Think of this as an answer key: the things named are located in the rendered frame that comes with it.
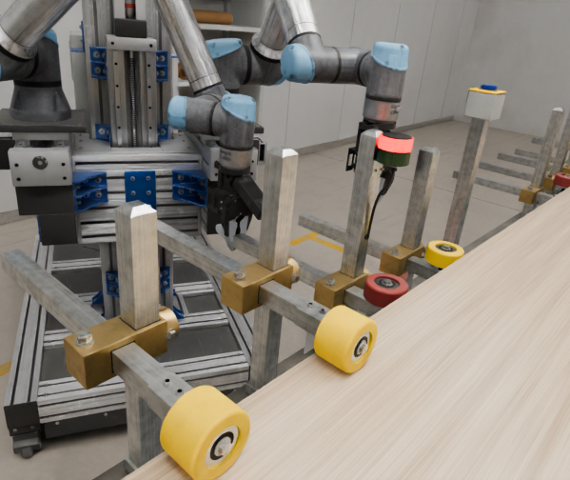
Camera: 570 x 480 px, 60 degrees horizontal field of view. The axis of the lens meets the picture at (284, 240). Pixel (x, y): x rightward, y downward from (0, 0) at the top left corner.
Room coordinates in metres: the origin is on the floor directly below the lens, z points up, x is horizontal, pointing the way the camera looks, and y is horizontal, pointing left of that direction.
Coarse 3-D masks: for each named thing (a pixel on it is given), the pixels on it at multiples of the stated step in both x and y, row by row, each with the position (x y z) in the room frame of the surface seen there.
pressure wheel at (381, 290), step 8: (368, 280) 0.82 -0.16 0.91; (376, 280) 0.83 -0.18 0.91; (384, 280) 0.82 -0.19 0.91; (392, 280) 0.83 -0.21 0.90; (400, 280) 0.83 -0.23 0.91; (368, 288) 0.80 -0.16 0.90; (376, 288) 0.79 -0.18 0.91; (384, 288) 0.80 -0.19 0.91; (392, 288) 0.80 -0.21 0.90; (400, 288) 0.80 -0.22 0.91; (368, 296) 0.80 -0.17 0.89; (376, 296) 0.79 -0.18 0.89; (384, 296) 0.78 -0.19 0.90; (392, 296) 0.78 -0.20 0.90; (400, 296) 0.79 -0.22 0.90; (376, 304) 0.79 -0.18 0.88; (384, 304) 0.78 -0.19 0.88
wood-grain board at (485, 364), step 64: (512, 256) 1.01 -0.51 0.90; (384, 320) 0.70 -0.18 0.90; (448, 320) 0.72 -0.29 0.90; (512, 320) 0.74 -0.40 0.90; (320, 384) 0.53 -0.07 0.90; (384, 384) 0.54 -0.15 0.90; (448, 384) 0.55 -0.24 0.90; (512, 384) 0.56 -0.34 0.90; (256, 448) 0.41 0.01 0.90; (320, 448) 0.42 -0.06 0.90; (384, 448) 0.43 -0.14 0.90; (448, 448) 0.44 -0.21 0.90; (512, 448) 0.44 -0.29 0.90
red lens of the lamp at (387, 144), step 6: (384, 138) 0.87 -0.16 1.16; (390, 138) 0.86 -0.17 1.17; (378, 144) 0.89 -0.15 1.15; (384, 144) 0.87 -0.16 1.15; (390, 144) 0.86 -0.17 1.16; (396, 144) 0.86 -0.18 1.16; (402, 144) 0.86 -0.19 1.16; (408, 144) 0.86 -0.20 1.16; (390, 150) 0.86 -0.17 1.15; (396, 150) 0.86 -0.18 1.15; (402, 150) 0.86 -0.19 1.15; (408, 150) 0.87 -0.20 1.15
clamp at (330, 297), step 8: (336, 272) 0.91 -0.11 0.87; (368, 272) 0.94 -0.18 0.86; (320, 280) 0.87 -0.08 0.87; (336, 280) 0.88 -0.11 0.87; (344, 280) 0.88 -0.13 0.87; (352, 280) 0.88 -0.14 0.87; (360, 280) 0.90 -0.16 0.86; (320, 288) 0.86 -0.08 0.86; (328, 288) 0.84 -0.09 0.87; (336, 288) 0.85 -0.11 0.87; (344, 288) 0.86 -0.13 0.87; (360, 288) 0.90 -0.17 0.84; (320, 296) 0.85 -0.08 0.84; (328, 296) 0.84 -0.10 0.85; (336, 296) 0.84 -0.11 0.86; (328, 304) 0.84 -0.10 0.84; (336, 304) 0.84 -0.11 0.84; (344, 304) 0.86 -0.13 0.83
